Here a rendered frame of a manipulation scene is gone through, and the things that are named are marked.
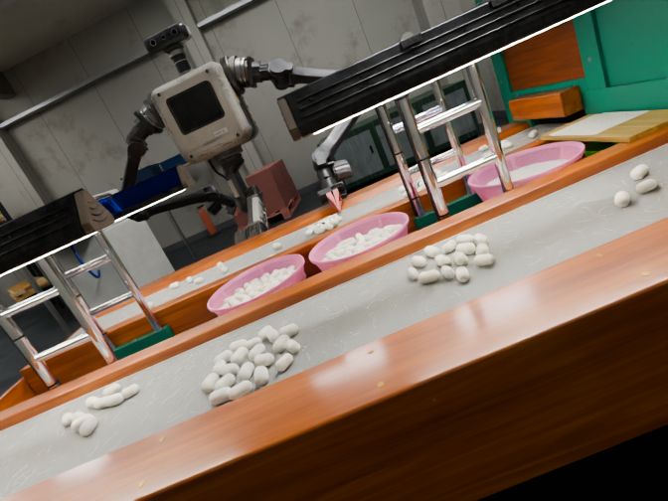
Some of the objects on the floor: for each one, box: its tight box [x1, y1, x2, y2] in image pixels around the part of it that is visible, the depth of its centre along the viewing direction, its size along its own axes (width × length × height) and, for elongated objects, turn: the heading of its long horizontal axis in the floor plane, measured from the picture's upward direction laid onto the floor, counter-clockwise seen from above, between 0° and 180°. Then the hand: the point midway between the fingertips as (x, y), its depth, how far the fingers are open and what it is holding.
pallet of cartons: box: [233, 159, 301, 231], centre depth 681 cm, size 96×140×80 cm
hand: (339, 209), depth 146 cm, fingers closed
